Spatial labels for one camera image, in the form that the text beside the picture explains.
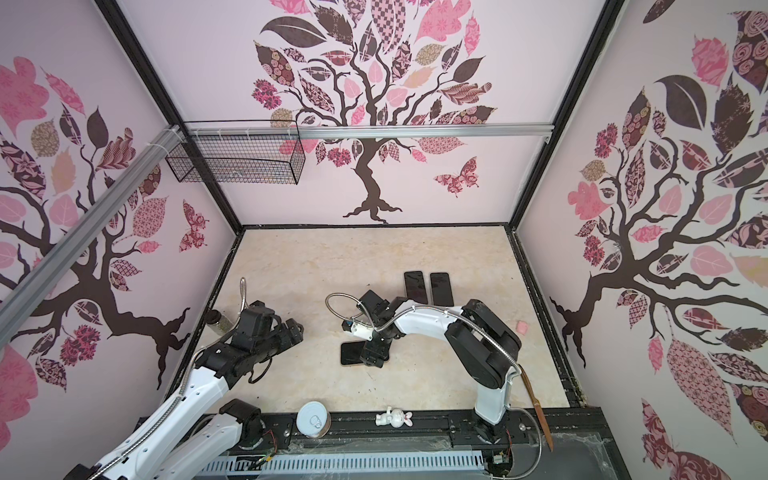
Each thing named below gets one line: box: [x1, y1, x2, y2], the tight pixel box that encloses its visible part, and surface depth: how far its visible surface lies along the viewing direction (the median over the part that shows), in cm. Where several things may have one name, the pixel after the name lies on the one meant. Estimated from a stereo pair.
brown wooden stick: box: [519, 363, 554, 452], surface depth 77 cm
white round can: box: [296, 401, 332, 439], surface depth 73 cm
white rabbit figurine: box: [375, 406, 413, 428], surface depth 75 cm
